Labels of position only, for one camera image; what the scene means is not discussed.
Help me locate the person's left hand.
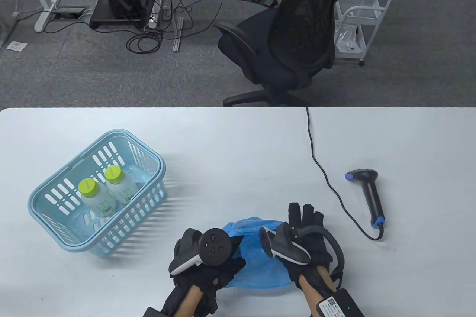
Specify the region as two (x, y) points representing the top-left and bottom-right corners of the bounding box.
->
(169, 229), (247, 297)

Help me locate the person's right forearm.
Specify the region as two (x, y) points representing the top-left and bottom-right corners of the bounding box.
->
(297, 268), (337, 317)

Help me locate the person's right hand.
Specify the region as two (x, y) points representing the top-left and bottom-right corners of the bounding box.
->
(281, 203), (334, 291)

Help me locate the black scanner cable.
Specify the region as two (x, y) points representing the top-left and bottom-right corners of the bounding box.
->
(306, 107), (385, 242)

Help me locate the black tower stand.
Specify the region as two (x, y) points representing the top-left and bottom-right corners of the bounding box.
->
(89, 0), (156, 30)

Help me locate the black office chair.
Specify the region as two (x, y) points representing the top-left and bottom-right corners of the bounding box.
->
(214, 0), (367, 108)

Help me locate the black glove cable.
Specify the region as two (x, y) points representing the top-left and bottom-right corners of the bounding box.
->
(319, 230), (345, 288)

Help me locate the aluminium rail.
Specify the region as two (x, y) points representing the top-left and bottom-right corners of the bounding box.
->
(172, 16), (185, 52)

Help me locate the black floor power box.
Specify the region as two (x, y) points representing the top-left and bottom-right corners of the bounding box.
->
(51, 7), (87, 19)

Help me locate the light blue plastic basket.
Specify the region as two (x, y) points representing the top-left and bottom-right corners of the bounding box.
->
(27, 129), (166, 257)

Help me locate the blue plastic bag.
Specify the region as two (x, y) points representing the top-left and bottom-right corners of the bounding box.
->
(219, 216), (294, 289)

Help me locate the tangle of black cables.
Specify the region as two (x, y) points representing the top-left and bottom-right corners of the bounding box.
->
(126, 0), (238, 54)

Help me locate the black and white controller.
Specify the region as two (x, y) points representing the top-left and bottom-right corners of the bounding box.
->
(259, 222), (311, 265)
(169, 228), (242, 276)

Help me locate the clear plastic packet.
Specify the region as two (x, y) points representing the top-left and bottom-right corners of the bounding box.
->
(334, 23), (364, 53)

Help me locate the green-capped coconut water bottle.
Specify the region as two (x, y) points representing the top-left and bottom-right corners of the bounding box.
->
(104, 165), (136, 205)
(77, 178), (117, 219)

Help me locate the person's left forearm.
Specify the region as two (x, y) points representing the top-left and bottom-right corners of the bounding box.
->
(161, 284), (218, 317)

